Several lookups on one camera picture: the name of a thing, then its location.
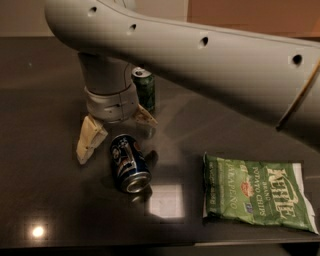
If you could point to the blue pepsi can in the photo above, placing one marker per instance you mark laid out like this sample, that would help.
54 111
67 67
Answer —
129 168

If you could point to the green kettle chips bag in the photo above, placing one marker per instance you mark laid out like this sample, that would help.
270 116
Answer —
258 193

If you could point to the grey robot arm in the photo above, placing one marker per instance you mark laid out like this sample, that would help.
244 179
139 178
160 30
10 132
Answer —
271 79

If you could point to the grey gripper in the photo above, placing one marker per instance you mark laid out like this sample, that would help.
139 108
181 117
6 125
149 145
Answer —
110 106

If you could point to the green soda can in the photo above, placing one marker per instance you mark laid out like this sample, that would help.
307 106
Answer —
145 85

